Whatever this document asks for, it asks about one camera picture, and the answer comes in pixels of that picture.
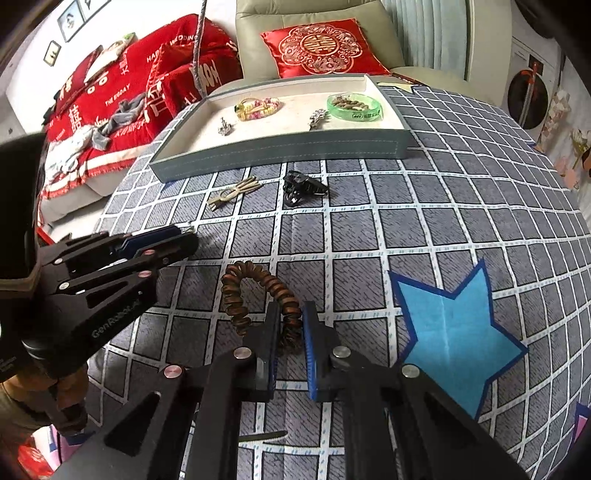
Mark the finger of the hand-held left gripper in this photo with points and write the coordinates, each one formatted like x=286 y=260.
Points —
x=147 y=237
x=175 y=249

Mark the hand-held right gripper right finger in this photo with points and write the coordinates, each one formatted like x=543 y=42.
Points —
x=310 y=350

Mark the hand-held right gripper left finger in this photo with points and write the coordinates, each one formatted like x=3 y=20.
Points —
x=272 y=350

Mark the grey jewelry tray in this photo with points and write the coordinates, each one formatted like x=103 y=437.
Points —
x=277 y=152

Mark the gold bangle with flower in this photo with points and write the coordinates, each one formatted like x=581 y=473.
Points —
x=242 y=110

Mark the silver rhinestone brooch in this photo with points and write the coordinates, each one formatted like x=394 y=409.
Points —
x=318 y=119

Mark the green translucent bangle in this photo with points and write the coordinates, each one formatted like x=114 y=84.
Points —
x=344 y=116

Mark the person's left hand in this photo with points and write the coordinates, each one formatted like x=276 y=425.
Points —
x=64 y=401

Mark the grey sofa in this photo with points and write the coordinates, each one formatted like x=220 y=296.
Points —
x=74 y=203

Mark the light blue white cloth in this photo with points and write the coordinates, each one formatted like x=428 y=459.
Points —
x=69 y=150

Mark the grey clothes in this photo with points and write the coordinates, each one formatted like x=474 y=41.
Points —
x=121 y=117

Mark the red gift box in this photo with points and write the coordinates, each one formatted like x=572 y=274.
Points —
x=37 y=459

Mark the black claw hair clip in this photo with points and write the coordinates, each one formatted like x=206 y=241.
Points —
x=302 y=182

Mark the red fringed cushion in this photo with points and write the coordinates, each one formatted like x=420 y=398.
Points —
x=168 y=83

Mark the red covered sofa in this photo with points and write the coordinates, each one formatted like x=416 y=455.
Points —
x=120 y=78

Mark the grey checked tablecloth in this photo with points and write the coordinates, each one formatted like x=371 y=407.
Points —
x=415 y=221

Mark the red square pillow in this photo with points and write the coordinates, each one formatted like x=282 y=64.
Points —
x=78 y=76

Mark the white and green printed pillow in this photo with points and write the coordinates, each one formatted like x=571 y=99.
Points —
x=111 y=53

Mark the flexible gooseneck holder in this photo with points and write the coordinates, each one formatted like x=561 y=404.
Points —
x=200 y=46

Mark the green-grey leather armchair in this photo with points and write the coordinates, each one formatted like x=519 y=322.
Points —
x=249 y=50

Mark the black framed portrait photo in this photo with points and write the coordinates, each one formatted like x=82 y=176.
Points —
x=70 y=21

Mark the black framed couple photo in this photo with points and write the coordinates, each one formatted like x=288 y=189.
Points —
x=94 y=7

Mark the red gold embroidered cushion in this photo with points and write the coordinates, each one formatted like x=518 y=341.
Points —
x=323 y=48

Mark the light blue curtain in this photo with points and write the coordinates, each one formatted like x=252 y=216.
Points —
x=429 y=32

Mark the pink flower decoration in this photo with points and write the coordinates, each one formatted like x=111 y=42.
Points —
x=561 y=129

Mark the white washing machine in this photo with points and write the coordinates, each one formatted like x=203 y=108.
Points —
x=531 y=92

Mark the small black picture frame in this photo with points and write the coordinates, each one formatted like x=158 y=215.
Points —
x=52 y=52

